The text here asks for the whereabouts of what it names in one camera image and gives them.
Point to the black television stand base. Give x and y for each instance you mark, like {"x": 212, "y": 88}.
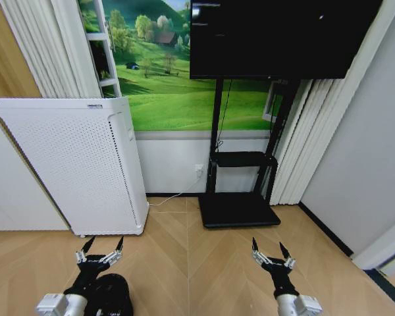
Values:
{"x": 237, "y": 209}

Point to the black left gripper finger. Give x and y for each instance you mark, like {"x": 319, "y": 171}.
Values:
{"x": 82, "y": 255}
{"x": 113, "y": 256}

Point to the green landscape wall poster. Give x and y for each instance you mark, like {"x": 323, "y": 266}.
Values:
{"x": 164, "y": 92}

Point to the white wall socket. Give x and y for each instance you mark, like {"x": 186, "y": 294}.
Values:
{"x": 199, "y": 170}

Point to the white perforated air purifier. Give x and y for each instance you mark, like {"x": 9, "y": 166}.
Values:
{"x": 75, "y": 164}

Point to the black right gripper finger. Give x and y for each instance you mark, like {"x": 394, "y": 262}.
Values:
{"x": 257, "y": 256}
{"x": 289, "y": 261}

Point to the black flat television screen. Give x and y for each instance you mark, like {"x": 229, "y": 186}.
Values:
{"x": 276, "y": 36}

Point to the black television stand frame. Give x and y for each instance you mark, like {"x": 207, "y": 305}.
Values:
{"x": 216, "y": 131}

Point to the black television stand shelf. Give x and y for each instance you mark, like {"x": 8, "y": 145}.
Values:
{"x": 243, "y": 159}

